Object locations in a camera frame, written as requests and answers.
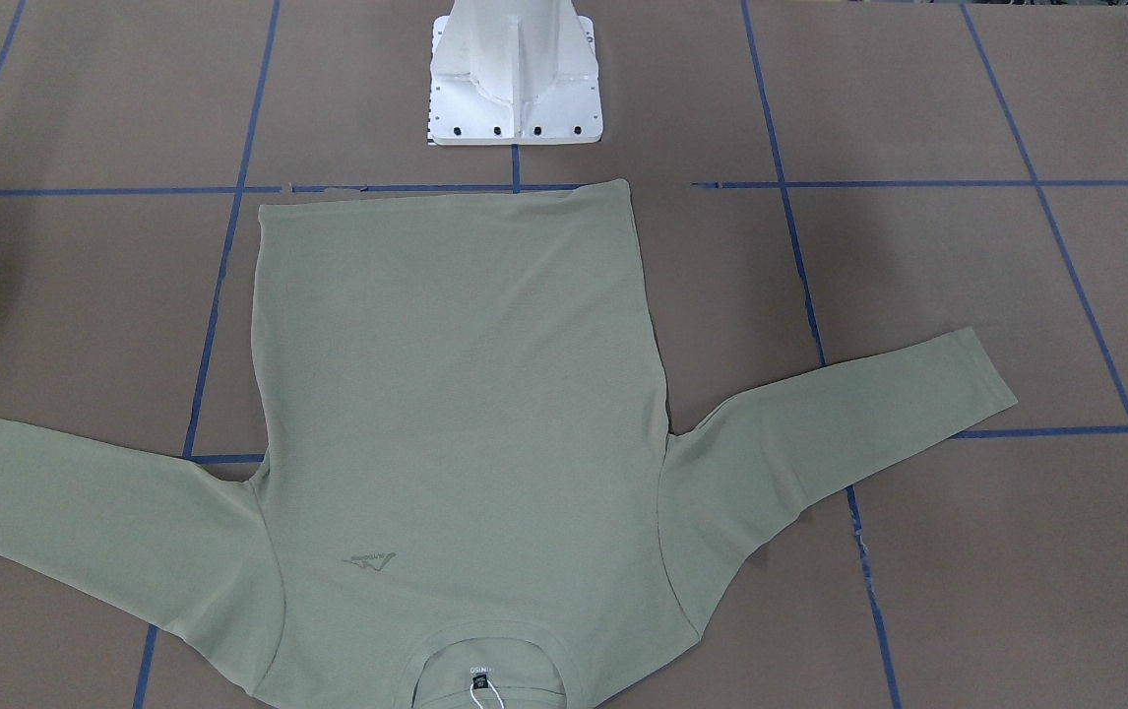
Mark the olive green long-sleeve shirt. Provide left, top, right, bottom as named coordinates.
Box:
left=0, top=179, right=1017, bottom=708

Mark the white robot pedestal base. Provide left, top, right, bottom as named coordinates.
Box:
left=426, top=1, right=603, bottom=147

